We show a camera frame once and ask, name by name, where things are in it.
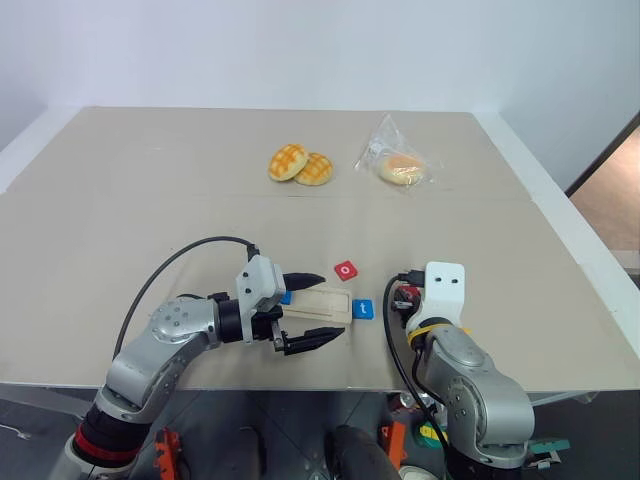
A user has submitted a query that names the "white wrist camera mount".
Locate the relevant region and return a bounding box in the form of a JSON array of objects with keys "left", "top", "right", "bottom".
[
  {"left": 407, "top": 260, "right": 467, "bottom": 334},
  {"left": 234, "top": 255, "right": 288, "bottom": 346}
]

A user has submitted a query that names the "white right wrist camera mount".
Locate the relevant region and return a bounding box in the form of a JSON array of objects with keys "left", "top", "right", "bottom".
[{"left": 407, "top": 260, "right": 467, "bottom": 334}]

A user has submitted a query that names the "teal plastic object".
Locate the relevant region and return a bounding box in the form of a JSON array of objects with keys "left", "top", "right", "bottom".
[{"left": 528, "top": 438, "right": 572, "bottom": 470}]

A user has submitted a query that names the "pale round bun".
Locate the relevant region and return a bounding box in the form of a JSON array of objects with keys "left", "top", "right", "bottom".
[{"left": 377, "top": 153, "right": 428, "bottom": 187}]

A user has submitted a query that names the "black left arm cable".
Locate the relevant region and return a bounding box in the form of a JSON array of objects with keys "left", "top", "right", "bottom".
[{"left": 112, "top": 235, "right": 261, "bottom": 361}]

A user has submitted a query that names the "dark door frame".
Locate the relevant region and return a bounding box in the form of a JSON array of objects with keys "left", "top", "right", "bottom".
[{"left": 564, "top": 106, "right": 640, "bottom": 195}]

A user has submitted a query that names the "orange plastic object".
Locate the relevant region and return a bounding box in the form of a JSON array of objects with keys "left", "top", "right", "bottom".
[{"left": 381, "top": 419, "right": 409, "bottom": 472}]

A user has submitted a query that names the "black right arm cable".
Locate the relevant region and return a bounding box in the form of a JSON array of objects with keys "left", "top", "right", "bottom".
[{"left": 381, "top": 268, "right": 451, "bottom": 451}]

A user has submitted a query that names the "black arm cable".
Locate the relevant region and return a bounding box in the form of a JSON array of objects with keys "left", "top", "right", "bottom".
[
  {"left": 112, "top": 235, "right": 261, "bottom": 361},
  {"left": 381, "top": 268, "right": 451, "bottom": 451}
]

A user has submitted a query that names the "yellow wrist strap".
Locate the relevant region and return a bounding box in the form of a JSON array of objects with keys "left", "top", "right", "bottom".
[{"left": 405, "top": 324, "right": 474, "bottom": 348}]

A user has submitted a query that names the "golden crosshatched bun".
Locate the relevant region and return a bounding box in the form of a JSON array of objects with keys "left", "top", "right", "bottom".
[
  {"left": 267, "top": 143, "right": 310, "bottom": 184},
  {"left": 293, "top": 151, "right": 335, "bottom": 188}
]

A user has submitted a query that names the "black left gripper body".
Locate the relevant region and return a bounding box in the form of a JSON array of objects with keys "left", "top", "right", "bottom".
[{"left": 250, "top": 304, "right": 292, "bottom": 357}]

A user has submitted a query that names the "wooden letter tray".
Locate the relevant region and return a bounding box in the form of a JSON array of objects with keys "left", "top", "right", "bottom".
[{"left": 281, "top": 285, "right": 356, "bottom": 327}]

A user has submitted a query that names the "green and yellow object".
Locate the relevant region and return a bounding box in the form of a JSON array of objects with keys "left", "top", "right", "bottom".
[{"left": 418, "top": 422, "right": 449, "bottom": 444}]

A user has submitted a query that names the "blue letter t block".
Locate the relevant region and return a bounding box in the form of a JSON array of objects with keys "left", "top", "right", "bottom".
[{"left": 350, "top": 298, "right": 377, "bottom": 321}]

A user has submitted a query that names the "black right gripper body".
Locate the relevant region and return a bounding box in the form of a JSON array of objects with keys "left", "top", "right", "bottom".
[{"left": 391, "top": 284, "right": 424, "bottom": 327}]

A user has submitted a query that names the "red letter o block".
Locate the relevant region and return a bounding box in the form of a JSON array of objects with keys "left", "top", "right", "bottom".
[{"left": 333, "top": 260, "right": 361, "bottom": 282}]

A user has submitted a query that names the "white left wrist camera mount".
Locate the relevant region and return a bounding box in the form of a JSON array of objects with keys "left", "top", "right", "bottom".
[{"left": 234, "top": 255, "right": 288, "bottom": 346}]

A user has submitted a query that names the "orange and black tool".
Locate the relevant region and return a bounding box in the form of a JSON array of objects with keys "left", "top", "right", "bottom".
[{"left": 151, "top": 426, "right": 184, "bottom": 480}]

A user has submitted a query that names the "clear plastic bag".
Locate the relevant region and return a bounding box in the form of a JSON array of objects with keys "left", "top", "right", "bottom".
[{"left": 353, "top": 112, "right": 446, "bottom": 188}]

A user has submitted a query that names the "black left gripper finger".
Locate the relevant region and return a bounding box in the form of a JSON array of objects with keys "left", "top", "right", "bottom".
[
  {"left": 284, "top": 326, "right": 347, "bottom": 357},
  {"left": 283, "top": 271, "right": 327, "bottom": 293}
]

